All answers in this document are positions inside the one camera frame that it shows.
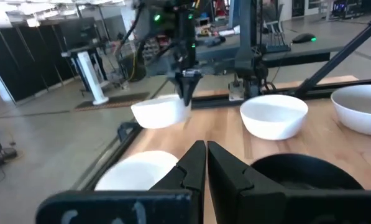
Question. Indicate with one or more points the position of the white tower fan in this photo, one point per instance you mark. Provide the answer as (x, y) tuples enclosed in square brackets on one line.
[(89, 74)]

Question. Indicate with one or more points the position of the black aluminium frame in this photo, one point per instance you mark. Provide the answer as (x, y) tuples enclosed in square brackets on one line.
[(337, 56)]

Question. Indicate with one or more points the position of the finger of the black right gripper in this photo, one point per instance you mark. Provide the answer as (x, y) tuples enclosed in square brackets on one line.
[(183, 87), (192, 85)]

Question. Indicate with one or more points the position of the black bowl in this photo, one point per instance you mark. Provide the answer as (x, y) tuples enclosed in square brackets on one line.
[(303, 171)]

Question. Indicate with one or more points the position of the black computer mouse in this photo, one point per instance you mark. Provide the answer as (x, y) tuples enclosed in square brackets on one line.
[(303, 38)]

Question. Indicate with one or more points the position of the black equipment box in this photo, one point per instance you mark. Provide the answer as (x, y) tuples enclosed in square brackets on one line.
[(137, 68)]

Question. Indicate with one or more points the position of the red parts bin rack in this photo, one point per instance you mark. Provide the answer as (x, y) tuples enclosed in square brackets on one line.
[(151, 46)]

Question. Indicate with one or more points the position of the grey office chair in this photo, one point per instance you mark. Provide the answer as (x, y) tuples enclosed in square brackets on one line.
[(274, 26)]

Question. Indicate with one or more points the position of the white bowl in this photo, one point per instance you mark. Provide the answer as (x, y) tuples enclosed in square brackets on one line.
[(273, 124), (135, 174), (157, 115)]

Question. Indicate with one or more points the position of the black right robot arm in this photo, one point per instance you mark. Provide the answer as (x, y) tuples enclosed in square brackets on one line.
[(249, 46)]

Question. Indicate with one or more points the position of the standing desk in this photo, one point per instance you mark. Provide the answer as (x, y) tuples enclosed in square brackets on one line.
[(79, 54)]

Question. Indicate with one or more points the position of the black striped floor mat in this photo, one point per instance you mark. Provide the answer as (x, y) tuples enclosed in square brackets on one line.
[(117, 101)]

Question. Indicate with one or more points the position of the dark grey desk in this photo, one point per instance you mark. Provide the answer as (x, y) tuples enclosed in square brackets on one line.
[(312, 49)]

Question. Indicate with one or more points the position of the black partition panels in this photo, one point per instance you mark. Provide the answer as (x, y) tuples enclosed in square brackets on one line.
[(23, 62)]

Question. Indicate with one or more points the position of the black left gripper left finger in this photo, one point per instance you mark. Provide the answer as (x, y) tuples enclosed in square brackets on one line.
[(185, 186)]

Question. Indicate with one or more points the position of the pale grey bowl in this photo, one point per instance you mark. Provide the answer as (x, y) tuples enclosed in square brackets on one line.
[(359, 118)]

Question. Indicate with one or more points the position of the black table clamp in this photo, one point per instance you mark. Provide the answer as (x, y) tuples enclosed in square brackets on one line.
[(126, 129)]

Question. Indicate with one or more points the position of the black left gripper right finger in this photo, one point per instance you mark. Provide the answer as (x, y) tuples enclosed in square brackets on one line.
[(231, 193)]

